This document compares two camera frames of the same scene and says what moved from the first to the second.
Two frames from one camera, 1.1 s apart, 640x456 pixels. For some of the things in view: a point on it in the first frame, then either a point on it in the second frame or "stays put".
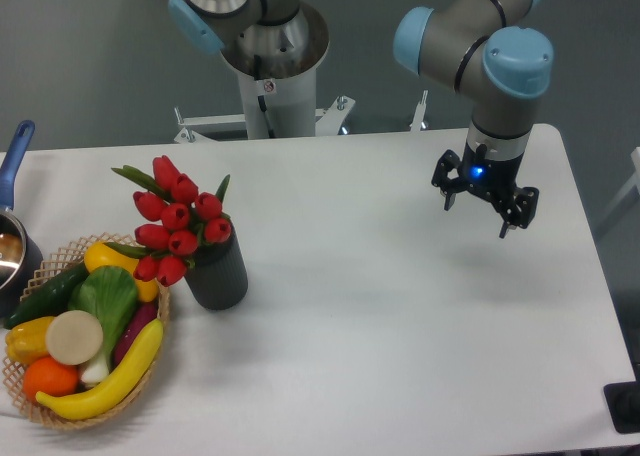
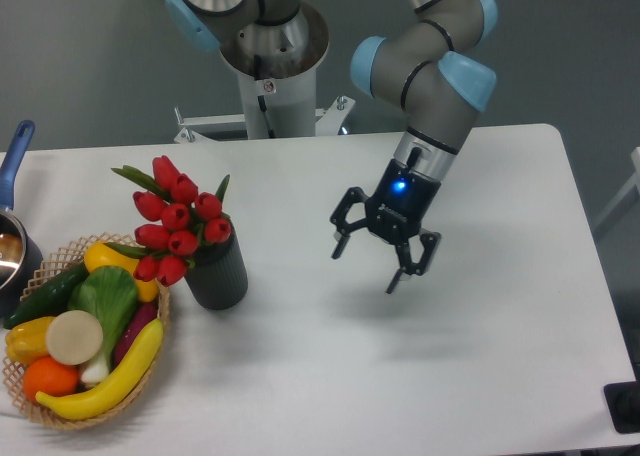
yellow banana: [112, 386] stays put
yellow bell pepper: [26, 341] stays put
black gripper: [491, 177] -> [397, 210]
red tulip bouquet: [184, 219] stays put
